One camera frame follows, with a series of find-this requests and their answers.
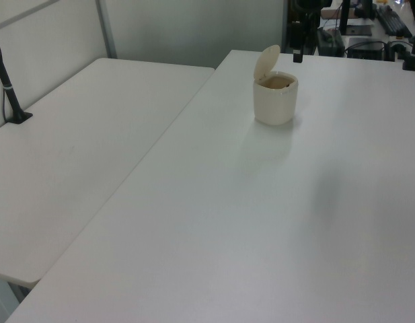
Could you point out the black monitor stand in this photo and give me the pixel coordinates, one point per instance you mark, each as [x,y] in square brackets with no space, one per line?
[356,30]

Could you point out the cream trash bin with lid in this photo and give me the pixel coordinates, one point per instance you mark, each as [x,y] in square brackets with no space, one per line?
[276,101]

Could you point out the black computer box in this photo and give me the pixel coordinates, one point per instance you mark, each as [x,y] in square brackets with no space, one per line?
[367,48]

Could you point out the grey metal partition post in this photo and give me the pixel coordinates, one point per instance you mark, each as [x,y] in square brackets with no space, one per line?
[108,30]

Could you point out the black keyboard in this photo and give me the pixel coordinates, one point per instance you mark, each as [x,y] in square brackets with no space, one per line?
[393,22]

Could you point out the white side table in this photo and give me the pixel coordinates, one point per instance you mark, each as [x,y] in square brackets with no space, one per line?
[76,151]

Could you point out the dark green bag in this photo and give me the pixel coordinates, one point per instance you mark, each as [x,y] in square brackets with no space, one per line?
[331,42]

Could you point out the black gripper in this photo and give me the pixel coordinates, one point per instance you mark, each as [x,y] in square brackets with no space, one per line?
[311,6]

